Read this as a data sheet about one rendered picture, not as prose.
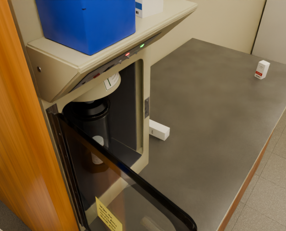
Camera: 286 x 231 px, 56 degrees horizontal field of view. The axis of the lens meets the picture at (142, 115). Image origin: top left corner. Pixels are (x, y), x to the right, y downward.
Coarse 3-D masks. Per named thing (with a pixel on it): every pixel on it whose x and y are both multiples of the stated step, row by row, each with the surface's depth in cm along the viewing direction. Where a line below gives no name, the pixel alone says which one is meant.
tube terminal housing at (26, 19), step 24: (24, 0) 36; (24, 24) 38; (24, 48) 39; (144, 48) 64; (144, 72) 69; (72, 96) 51; (144, 96) 73; (48, 120) 48; (144, 120) 79; (144, 144) 86
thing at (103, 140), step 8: (72, 104) 71; (72, 112) 69; (104, 112) 69; (80, 120) 68; (96, 120) 69; (104, 120) 72; (88, 128) 71; (96, 128) 71; (104, 128) 73; (96, 136) 73; (104, 136) 75; (104, 144) 77; (112, 152) 83
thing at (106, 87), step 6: (108, 78) 62; (114, 78) 64; (120, 78) 67; (102, 84) 61; (108, 84) 62; (114, 84) 63; (90, 90) 60; (96, 90) 60; (102, 90) 61; (108, 90) 62; (114, 90) 63; (84, 96) 60; (90, 96) 60; (96, 96) 60; (102, 96) 61
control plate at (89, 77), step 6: (156, 36) 51; (144, 42) 47; (138, 48) 50; (132, 54) 53; (114, 60) 44; (102, 66) 41; (108, 66) 46; (90, 72) 39; (96, 72) 43; (102, 72) 49; (84, 78) 40; (90, 78) 45; (78, 84) 42; (72, 90) 45
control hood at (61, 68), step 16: (176, 0) 54; (160, 16) 47; (176, 16) 48; (144, 32) 42; (160, 32) 50; (32, 48) 38; (48, 48) 37; (64, 48) 37; (112, 48) 38; (128, 48) 41; (32, 64) 40; (48, 64) 38; (64, 64) 35; (80, 64) 34; (96, 64) 36; (48, 80) 40; (64, 80) 37; (80, 80) 40; (48, 96) 43
